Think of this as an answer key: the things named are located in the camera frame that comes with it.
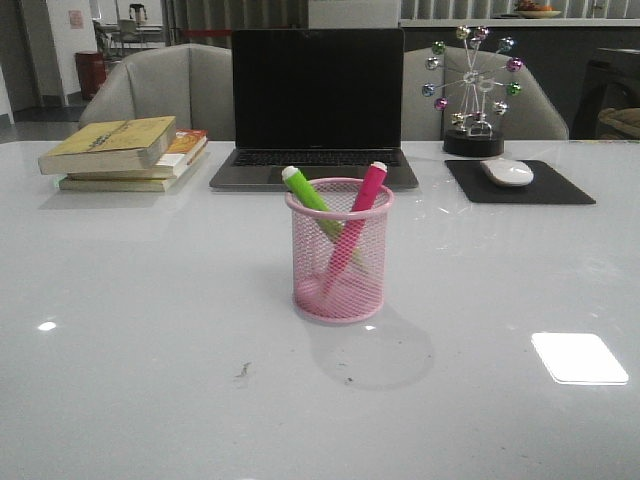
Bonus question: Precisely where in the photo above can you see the grey laptop computer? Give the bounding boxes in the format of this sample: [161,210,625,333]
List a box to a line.
[210,28,418,191]

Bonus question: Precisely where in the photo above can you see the yellow book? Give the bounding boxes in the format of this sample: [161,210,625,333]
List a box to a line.
[38,116,176,175]
[58,151,207,192]

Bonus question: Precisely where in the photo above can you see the grey armchair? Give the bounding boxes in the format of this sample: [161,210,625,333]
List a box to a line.
[79,44,235,141]
[401,46,569,141]

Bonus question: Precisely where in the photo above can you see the pink mesh pen holder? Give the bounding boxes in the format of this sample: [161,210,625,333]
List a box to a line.
[285,177,394,324]

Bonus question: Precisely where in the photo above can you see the bottom yellow book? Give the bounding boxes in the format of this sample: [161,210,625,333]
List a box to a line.
[58,151,207,192]

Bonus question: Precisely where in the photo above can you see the top yellow book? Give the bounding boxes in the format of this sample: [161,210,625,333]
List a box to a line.
[38,116,176,175]

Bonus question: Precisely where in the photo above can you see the black mouse pad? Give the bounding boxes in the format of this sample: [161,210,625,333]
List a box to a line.
[445,160,596,205]

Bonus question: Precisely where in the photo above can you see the pink highlighter pen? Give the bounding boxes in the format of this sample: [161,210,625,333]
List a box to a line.
[322,161,387,296]

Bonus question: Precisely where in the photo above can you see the green highlighter pen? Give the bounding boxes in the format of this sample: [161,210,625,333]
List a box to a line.
[281,166,344,243]

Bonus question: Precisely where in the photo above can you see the ferris wheel desk ornament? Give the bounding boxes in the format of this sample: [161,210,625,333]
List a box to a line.
[422,25,525,158]

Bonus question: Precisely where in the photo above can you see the middle orange white book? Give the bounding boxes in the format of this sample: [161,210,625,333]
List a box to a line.
[69,129,208,180]

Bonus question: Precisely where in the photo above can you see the fruit bowl on counter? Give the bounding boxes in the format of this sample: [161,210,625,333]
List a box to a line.
[514,0,561,19]

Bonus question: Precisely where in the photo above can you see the white computer mouse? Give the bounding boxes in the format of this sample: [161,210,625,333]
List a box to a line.
[480,158,534,187]

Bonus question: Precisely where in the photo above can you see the red trash bin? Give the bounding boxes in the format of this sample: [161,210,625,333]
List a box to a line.
[75,51,107,100]

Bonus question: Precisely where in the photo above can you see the right grey armchair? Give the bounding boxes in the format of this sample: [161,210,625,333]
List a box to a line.
[401,46,569,141]

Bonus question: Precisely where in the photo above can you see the left grey armchair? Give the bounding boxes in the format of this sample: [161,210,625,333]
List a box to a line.
[79,44,235,141]

